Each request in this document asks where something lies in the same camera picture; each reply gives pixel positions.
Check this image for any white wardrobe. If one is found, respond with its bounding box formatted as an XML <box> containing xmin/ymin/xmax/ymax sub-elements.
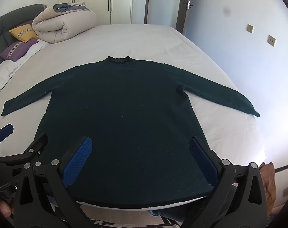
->
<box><xmin>58</xmin><ymin>0</ymin><xmax>135</xmax><ymax>25</ymax></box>

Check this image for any white bed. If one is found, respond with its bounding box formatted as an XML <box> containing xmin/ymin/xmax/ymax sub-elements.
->
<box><xmin>0</xmin><ymin>24</ymin><xmax>267</xmax><ymax>209</ymax></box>

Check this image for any brown bag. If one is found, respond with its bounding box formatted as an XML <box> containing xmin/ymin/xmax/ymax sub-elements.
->
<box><xmin>259</xmin><ymin>161</ymin><xmax>277</xmax><ymax>215</ymax></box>

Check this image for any person's left hand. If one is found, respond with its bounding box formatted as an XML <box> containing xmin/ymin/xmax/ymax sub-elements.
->
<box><xmin>0</xmin><ymin>199</ymin><xmax>14</xmax><ymax>218</ymax></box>

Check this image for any brown door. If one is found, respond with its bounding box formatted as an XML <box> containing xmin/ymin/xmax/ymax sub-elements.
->
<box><xmin>175</xmin><ymin>0</ymin><xmax>194</xmax><ymax>36</ymax></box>

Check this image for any grey padded headboard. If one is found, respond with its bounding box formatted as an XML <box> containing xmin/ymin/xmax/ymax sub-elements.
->
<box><xmin>0</xmin><ymin>4</ymin><xmax>48</xmax><ymax>73</ymax></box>

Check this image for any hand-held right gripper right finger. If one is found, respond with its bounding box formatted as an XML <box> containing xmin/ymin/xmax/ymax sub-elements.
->
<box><xmin>182</xmin><ymin>136</ymin><xmax>269</xmax><ymax>228</ymax></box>

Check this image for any dark green sweater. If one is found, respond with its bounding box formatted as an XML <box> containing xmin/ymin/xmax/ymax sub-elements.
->
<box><xmin>1</xmin><ymin>55</ymin><xmax>261</xmax><ymax>208</ymax></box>

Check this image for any purple patterned pillow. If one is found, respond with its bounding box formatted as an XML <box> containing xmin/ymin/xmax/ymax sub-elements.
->
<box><xmin>0</xmin><ymin>39</ymin><xmax>39</xmax><ymax>61</ymax></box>

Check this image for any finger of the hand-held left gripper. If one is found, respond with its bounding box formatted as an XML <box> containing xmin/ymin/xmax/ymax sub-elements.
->
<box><xmin>0</xmin><ymin>124</ymin><xmax>14</xmax><ymax>152</ymax></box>
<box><xmin>0</xmin><ymin>133</ymin><xmax>48</xmax><ymax>169</ymax></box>

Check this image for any folded beige duvet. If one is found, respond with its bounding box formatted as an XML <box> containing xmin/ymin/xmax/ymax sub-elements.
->
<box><xmin>32</xmin><ymin>2</ymin><xmax>97</xmax><ymax>44</ymax></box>

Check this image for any yellow patterned pillow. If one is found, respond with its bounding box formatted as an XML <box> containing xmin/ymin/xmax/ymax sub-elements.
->
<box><xmin>9</xmin><ymin>24</ymin><xmax>38</xmax><ymax>41</ymax></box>

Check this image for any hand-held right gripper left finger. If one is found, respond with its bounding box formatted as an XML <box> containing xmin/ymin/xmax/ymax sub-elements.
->
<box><xmin>13</xmin><ymin>136</ymin><xmax>98</xmax><ymax>228</ymax></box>

